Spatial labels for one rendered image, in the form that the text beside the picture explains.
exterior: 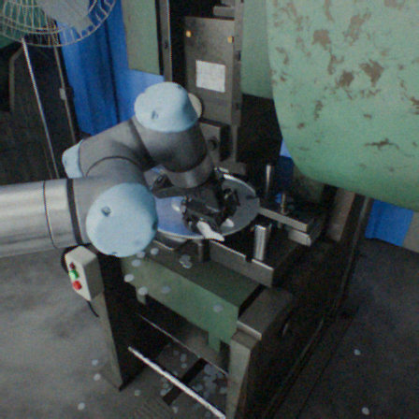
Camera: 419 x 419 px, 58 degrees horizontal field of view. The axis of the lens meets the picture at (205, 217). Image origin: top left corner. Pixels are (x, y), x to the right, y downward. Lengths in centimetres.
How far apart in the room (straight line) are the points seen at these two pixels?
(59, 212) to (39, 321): 140
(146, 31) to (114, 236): 55
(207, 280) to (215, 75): 45
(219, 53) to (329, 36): 46
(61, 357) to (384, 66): 149
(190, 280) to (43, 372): 88
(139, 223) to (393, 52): 27
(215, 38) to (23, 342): 137
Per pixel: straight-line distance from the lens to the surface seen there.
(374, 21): 34
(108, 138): 52
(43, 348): 169
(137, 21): 87
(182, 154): 54
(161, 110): 49
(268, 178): 98
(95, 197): 41
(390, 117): 38
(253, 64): 71
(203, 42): 82
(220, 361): 116
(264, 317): 83
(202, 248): 90
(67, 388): 155
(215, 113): 83
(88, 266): 102
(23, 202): 42
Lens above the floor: 126
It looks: 34 degrees down
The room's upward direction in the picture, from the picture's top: straight up
